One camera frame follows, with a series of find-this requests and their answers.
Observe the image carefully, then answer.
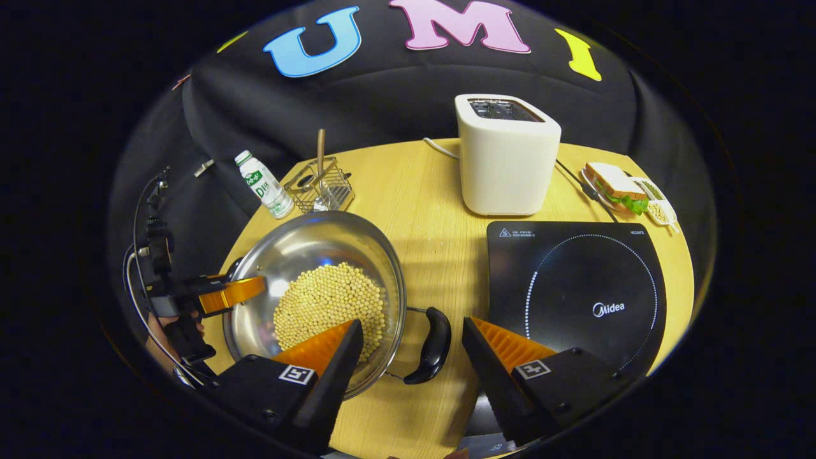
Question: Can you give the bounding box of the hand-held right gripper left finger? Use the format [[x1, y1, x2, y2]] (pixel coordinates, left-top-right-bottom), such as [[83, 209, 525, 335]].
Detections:
[[203, 319, 365, 455]]

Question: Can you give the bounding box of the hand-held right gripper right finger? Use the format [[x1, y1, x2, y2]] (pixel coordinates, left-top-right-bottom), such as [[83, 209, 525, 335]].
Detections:
[[462, 316, 636, 448]]

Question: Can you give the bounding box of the stainless steel pot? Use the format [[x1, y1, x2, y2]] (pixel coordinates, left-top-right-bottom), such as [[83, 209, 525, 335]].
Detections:
[[222, 210, 453, 402]]

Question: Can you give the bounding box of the pile of soybeans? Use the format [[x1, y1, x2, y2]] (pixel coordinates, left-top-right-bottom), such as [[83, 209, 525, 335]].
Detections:
[[272, 261, 388, 365]]

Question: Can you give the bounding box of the black induction cooktop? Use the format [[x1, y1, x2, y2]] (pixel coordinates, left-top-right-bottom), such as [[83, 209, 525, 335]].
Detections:
[[462, 220, 668, 457]]

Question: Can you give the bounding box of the white green-label drink bottle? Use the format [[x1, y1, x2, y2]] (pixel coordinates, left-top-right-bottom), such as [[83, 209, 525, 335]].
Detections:
[[233, 149, 296, 221]]

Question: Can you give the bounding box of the white toaster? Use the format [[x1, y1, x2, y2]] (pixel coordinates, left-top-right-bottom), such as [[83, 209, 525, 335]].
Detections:
[[454, 93, 562, 217]]

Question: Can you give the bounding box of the sandwich with lettuce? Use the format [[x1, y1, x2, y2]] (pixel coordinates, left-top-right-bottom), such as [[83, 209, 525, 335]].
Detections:
[[583, 161, 650, 216]]

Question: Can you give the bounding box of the white divided snack dish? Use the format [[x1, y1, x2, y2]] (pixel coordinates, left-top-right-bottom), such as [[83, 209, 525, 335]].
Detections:
[[630, 177, 680, 232]]

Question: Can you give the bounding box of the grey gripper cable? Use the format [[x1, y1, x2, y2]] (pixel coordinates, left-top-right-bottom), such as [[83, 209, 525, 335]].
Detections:
[[122, 171, 212, 388]]

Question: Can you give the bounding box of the wire utensil basket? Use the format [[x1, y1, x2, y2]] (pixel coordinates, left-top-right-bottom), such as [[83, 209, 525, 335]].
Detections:
[[283, 157, 356, 215]]

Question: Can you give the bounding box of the wooden-handled spoon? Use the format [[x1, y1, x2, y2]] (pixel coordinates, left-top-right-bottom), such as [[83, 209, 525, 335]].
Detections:
[[315, 128, 328, 211]]

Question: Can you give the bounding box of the black cooktop cable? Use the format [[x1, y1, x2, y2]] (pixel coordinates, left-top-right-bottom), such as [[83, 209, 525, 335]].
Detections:
[[554, 159, 620, 223]]

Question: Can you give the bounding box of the white toaster cable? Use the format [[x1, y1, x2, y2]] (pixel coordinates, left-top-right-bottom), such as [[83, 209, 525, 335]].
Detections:
[[422, 136, 462, 161]]

